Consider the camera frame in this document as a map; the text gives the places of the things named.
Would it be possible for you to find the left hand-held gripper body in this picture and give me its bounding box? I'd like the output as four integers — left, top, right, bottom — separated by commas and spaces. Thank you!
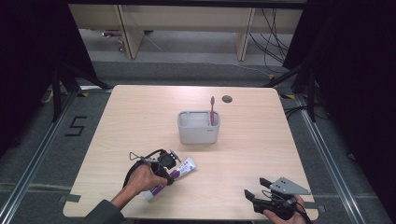
150, 148, 182, 175

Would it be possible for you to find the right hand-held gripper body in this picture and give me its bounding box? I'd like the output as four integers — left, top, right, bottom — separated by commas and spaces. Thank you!
253, 176, 312, 221

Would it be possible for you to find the purple and white toothpaste tube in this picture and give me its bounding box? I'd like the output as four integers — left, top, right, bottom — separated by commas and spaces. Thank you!
141, 156, 198, 202

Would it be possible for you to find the grey toothbrush holder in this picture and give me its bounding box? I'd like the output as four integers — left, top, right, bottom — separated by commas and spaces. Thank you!
177, 109, 221, 145

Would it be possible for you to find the pink toothbrush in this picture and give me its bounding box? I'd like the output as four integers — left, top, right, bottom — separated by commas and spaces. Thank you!
209, 95, 217, 127

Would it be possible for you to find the person's left hand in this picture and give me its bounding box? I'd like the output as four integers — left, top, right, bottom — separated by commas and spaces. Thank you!
124, 163, 169, 198

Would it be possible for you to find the person's right hand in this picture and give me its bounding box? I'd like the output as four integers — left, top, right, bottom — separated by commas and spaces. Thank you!
262, 194, 308, 224

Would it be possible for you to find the black metal stand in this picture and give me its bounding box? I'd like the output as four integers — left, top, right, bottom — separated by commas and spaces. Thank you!
263, 60, 319, 123
50, 60, 114, 123

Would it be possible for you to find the black curtain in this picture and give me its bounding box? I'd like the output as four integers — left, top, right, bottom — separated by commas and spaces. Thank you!
0, 0, 98, 157
282, 0, 396, 216

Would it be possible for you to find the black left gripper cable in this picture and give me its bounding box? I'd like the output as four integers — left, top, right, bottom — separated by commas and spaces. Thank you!
122, 148, 166, 189

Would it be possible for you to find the metal floor rail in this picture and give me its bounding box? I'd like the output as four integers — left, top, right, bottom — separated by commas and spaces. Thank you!
294, 92, 366, 224
0, 92, 78, 224

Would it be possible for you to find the bundle of black cables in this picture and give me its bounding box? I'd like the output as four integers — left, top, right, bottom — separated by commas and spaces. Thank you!
248, 7, 291, 75

